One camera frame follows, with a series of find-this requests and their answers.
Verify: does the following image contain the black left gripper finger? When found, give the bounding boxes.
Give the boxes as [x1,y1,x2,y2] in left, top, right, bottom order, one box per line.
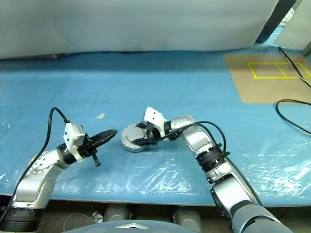
[93,133,118,149]
[88,129,119,143]

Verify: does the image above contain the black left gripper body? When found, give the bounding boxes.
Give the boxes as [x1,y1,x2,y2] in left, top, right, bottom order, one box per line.
[79,136,101,168]

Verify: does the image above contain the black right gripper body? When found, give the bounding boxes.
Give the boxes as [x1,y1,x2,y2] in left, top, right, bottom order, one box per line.
[145,123,162,144]

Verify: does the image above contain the silver motor housing copper windings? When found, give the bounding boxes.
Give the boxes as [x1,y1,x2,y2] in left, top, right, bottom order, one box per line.
[121,131,153,154]

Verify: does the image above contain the round grey motor lid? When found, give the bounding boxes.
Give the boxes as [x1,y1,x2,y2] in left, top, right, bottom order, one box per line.
[121,123,149,148]

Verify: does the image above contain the blue plastic table cover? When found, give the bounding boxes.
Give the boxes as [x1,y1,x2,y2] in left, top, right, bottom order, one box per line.
[0,43,311,207]

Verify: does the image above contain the white plastic connector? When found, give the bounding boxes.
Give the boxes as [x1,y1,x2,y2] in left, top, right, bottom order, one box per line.
[92,211,104,224]

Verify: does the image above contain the grey rounded cylinder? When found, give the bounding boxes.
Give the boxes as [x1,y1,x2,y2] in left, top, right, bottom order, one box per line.
[104,203,132,223]
[173,206,203,227]

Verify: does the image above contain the grey robot torso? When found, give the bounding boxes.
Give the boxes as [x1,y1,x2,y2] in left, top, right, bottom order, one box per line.
[84,219,192,233]

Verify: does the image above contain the white backdrop sheet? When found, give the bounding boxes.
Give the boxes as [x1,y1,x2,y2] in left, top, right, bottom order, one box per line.
[0,0,280,60]

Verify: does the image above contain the brown cardboard sheet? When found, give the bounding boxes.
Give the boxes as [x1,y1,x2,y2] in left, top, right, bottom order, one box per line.
[225,53,311,104]

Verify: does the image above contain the dark grey panel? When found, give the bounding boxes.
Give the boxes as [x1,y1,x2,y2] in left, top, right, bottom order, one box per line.
[256,0,298,44]

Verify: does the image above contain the white board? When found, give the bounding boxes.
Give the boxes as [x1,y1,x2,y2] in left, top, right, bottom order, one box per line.
[274,0,311,50]

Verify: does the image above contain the white crumpled cloth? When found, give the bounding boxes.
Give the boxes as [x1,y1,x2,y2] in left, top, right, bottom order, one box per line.
[279,7,294,27]

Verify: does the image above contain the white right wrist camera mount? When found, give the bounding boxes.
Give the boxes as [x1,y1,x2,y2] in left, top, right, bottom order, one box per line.
[142,106,167,141]

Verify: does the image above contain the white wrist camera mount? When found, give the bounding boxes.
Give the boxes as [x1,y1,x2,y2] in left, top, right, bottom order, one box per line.
[63,122,86,162]
[142,106,167,141]

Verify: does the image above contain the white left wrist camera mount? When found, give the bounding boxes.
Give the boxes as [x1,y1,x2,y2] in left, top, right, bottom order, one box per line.
[63,122,86,162]

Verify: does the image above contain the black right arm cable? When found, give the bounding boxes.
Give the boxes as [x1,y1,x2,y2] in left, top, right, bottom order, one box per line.
[153,121,231,161]

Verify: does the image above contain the thick black looped cable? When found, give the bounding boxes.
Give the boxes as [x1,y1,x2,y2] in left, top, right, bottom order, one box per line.
[276,98,311,135]

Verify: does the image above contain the thin black cable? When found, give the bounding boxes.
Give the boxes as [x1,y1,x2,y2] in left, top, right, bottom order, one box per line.
[278,46,311,88]

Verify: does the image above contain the grey metal post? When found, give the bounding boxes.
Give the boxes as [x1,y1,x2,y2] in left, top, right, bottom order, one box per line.
[301,40,311,58]

